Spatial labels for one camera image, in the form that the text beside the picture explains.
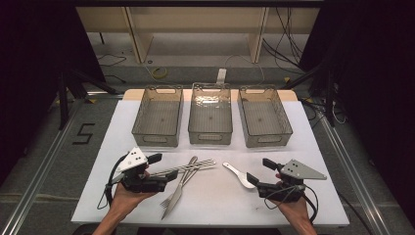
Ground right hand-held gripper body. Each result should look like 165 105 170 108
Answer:
255 159 328 203

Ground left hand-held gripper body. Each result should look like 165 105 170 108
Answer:
112 146 168 194

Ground white ceramic spoon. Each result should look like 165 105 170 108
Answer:
222 162 257 190

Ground metal knife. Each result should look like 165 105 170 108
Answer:
161 156 199 220

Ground transparent grey plastic bin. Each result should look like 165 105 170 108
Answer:
131 85 184 148
237 85 294 149
188 82 234 146

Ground person's right hand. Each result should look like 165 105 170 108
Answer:
268 195 311 222

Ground person's left hand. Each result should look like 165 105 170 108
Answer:
110 180 159 214

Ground white table mat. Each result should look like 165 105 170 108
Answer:
70 99 350 228

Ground black metal stand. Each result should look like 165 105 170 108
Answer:
57 68 120 131
283 58 338 128

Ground white power strip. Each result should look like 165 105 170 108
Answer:
215 68 228 85

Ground black curtain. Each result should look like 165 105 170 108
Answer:
298 0 415 226
0 0 107 185

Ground light wooden shelf unit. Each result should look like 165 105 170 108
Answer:
76 6 321 65

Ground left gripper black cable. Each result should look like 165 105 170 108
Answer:
96 153 130 211

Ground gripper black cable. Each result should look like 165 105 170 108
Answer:
96 153 130 211
263 184 319 225

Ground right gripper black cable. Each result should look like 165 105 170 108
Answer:
263 184 319 225

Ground aluminium floor rail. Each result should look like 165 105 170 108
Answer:
0 97 84 235
321 116 392 235

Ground yellow cable coil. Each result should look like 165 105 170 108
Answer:
151 67 169 80

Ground white floor cable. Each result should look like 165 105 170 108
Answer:
224 53 266 84

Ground thin black floor cable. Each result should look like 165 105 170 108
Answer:
97 53 127 69

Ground bundle of black cables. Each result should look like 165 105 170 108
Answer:
261 7 305 72

